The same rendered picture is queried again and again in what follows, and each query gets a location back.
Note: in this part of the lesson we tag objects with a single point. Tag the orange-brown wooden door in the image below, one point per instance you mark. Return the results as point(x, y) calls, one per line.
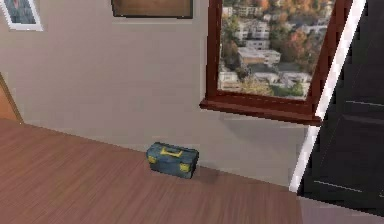
point(6, 103)

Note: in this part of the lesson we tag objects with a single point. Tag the dark framed picture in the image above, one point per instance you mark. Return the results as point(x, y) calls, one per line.
point(152, 7)

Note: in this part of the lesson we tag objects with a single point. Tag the white framed picture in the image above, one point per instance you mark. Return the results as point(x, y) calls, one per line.
point(20, 13)

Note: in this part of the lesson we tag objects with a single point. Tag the red-brown framed window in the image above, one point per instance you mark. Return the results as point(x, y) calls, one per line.
point(266, 50)

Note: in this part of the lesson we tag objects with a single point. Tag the black room door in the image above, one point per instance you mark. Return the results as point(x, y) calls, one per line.
point(353, 126)

